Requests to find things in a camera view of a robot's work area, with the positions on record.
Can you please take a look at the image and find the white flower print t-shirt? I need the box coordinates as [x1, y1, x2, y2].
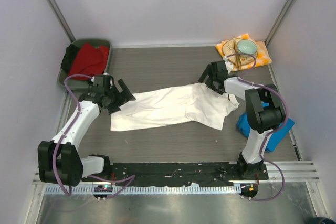
[110, 83, 239, 132]

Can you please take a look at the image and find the aluminium frame rail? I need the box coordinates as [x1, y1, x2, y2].
[33, 160, 321, 185]

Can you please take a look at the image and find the light green bowl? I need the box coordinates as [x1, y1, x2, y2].
[236, 39, 258, 57]

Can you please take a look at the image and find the gold cutlery piece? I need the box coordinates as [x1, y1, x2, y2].
[232, 40, 242, 70]

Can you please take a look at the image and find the blue t-shirt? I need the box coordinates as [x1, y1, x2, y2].
[236, 113, 295, 152]

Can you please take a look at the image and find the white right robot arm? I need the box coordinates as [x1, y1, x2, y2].
[198, 61, 288, 179]

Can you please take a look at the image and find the beige decorated plate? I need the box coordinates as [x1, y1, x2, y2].
[222, 39, 258, 66]

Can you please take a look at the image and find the white slotted cable duct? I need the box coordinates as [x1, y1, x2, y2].
[44, 184, 242, 195]

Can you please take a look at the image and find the black t-shirt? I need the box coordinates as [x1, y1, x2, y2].
[61, 44, 80, 74]

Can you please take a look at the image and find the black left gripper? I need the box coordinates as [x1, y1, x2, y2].
[105, 80, 135, 115]

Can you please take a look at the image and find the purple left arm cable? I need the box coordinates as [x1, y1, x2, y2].
[52, 74, 137, 200]

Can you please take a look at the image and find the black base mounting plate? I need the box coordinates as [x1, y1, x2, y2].
[97, 162, 269, 187]

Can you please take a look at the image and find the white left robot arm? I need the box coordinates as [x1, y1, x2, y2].
[37, 74, 135, 187]

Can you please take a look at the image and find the grey plastic tray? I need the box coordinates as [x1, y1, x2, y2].
[57, 38, 112, 90]

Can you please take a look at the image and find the red t-shirt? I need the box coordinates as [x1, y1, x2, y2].
[68, 43, 110, 77]

